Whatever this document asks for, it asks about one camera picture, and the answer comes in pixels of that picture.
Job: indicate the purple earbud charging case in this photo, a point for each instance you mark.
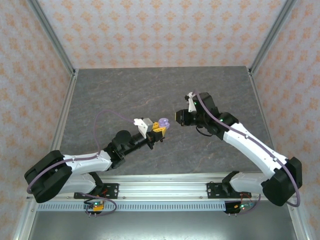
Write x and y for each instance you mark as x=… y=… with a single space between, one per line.
x=164 y=122

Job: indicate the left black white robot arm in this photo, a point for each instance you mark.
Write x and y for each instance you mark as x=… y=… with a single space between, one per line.
x=85 y=162

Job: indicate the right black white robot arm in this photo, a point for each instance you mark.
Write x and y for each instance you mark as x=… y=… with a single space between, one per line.
x=255 y=150

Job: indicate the left circuit board yellow connector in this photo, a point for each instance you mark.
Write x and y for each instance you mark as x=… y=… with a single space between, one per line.
x=96 y=206

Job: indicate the grey metal panel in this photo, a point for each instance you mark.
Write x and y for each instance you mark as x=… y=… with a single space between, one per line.
x=162 y=226

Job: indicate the right circuit board green light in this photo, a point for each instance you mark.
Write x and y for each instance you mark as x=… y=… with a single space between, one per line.
x=243 y=206

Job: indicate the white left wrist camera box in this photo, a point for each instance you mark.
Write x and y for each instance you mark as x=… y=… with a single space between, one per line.
x=143 y=126

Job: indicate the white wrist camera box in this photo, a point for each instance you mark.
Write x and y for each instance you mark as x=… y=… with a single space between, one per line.
x=192 y=106
x=143 y=126

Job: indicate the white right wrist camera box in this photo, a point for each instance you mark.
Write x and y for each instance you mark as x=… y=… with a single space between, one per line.
x=192 y=106

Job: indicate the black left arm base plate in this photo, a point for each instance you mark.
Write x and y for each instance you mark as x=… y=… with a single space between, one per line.
x=112 y=190

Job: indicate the aluminium table side rail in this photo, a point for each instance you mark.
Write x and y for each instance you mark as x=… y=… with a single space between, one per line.
x=66 y=105
x=260 y=107

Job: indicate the aluminium mounting rail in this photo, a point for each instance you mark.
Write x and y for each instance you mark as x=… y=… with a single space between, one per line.
x=162 y=187

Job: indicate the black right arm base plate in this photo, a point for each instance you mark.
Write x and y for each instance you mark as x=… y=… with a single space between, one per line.
x=215 y=190

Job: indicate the aluminium frame post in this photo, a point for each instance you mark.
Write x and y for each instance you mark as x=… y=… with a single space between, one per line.
x=272 y=37
x=50 y=37

